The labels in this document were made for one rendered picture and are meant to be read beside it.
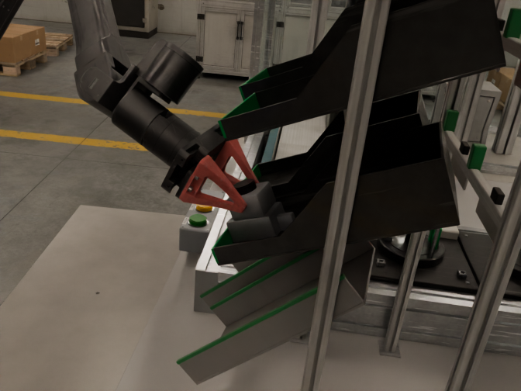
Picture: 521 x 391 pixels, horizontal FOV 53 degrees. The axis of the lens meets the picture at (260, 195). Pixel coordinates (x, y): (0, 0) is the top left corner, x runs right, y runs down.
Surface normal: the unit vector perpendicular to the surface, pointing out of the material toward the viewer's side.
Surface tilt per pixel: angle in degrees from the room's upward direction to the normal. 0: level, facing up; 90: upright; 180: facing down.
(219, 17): 90
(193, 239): 90
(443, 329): 90
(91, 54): 51
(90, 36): 45
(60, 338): 0
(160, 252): 0
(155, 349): 0
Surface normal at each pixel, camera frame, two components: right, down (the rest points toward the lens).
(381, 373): 0.09, -0.90
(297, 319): -0.28, 0.40
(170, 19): -0.05, 0.44
